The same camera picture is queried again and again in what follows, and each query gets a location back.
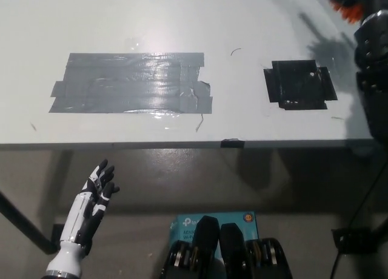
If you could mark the black desk foot pad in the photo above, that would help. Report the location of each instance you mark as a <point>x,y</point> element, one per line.
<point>57,235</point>
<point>354,241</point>

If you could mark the small black tape strip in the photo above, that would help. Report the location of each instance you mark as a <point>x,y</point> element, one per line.
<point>232,143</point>

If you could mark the orange duster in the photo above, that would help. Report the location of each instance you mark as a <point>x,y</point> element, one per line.
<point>351,12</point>

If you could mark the grey upright desk leg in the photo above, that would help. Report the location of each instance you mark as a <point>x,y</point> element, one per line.
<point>60,188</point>

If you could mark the black slanted desk leg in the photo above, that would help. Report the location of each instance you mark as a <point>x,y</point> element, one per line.
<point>24,224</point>

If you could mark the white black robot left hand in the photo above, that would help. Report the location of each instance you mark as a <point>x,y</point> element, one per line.
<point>91,206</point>

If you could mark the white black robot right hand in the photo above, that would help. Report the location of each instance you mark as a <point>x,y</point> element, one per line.
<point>374,48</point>

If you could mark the teal router cardboard box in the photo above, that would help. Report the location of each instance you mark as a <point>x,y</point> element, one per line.
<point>183,227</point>

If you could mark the black tape square patch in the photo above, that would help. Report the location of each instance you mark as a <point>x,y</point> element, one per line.
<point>298,83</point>

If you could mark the grey duct tape patch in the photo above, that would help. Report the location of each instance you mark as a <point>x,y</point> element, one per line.
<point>130,85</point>

